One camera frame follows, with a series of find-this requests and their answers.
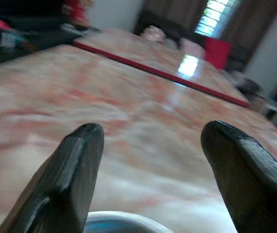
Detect bright louvre window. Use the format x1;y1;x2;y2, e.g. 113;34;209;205
195;0;237;37

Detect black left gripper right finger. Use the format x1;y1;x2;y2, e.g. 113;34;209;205
200;120;277;233

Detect steel bowl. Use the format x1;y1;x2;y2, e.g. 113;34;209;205
83;210;169;233

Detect marble folding table red rim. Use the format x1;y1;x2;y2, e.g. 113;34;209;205
0;43;277;233
73;30;252;108

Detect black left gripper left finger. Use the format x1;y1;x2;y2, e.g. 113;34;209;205
0;123;105;233

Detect brown curtain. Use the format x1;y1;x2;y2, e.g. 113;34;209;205
219;0;277;53
134;0;209;37

